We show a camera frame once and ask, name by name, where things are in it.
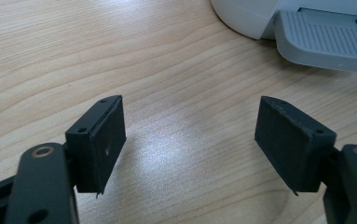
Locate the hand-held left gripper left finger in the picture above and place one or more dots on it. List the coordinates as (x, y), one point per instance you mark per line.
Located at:
(95, 146)

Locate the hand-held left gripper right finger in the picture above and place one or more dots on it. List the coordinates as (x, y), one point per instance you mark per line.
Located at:
(291, 146)

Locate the grey ribbed drip tray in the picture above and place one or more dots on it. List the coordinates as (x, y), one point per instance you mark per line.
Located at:
(325, 39)

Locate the white appliance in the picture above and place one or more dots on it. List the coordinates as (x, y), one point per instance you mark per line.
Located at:
(244, 14)

